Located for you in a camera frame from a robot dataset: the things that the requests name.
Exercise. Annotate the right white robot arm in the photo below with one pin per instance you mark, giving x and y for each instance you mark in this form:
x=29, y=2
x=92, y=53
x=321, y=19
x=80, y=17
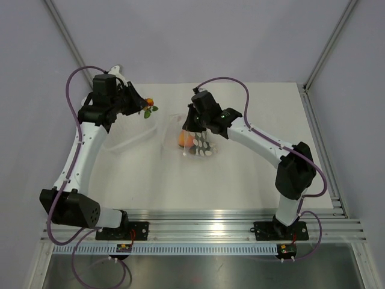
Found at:
x=293, y=162

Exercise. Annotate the white slotted cable duct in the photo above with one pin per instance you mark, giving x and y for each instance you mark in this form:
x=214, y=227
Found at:
x=169, y=249

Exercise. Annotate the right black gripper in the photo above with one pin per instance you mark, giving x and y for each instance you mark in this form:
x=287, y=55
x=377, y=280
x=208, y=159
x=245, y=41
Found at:
x=189, y=125

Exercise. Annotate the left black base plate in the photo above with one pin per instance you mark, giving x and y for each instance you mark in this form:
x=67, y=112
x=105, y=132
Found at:
x=137, y=230

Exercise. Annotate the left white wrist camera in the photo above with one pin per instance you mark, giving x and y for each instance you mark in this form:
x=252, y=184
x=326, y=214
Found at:
x=116, y=71

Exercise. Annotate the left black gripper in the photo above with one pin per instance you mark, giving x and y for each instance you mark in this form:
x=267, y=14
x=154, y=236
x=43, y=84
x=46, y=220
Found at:
x=137, y=103

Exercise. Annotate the aluminium frame post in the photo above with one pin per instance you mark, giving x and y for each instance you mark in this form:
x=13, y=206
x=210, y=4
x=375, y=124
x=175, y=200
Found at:
x=330, y=43
x=63, y=31

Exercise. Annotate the strawberry toy with leaves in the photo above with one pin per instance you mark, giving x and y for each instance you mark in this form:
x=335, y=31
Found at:
x=149, y=108

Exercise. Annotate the orange peach toy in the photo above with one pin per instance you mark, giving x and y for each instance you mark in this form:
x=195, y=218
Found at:
x=186, y=140

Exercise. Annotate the right aluminium frame post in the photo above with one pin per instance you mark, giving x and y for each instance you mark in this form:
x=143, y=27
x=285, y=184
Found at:
x=330, y=43

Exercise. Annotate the left aluminium frame post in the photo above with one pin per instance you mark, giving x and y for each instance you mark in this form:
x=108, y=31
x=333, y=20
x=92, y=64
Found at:
x=63, y=31

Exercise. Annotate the clear polka dot zip bag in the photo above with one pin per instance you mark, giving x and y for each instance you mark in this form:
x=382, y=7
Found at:
x=203, y=146

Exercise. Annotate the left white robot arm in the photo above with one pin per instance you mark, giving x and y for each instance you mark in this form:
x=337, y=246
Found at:
x=68, y=202

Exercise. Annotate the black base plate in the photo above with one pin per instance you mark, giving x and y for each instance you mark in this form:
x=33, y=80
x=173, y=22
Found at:
x=137, y=230
x=275, y=231

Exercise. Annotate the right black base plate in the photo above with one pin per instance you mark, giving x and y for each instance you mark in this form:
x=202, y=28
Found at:
x=275, y=231

